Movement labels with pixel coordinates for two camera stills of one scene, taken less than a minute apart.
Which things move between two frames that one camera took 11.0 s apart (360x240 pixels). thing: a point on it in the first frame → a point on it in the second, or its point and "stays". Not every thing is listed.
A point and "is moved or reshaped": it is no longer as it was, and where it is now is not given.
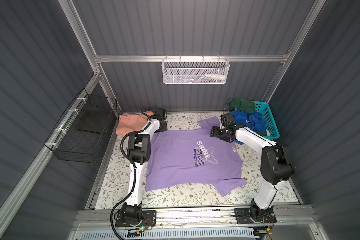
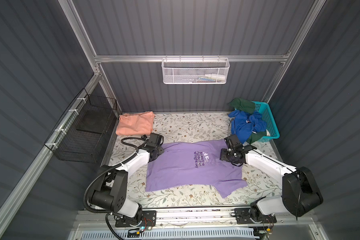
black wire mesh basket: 79,137 stays
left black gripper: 163,128 → 160,150
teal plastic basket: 269,118 stays
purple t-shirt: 192,159 is moved or reshaped
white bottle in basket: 216,76 stays
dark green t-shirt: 242,104 stays
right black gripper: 214,133 → 222,155
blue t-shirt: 254,121 stays
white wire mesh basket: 192,71 stays
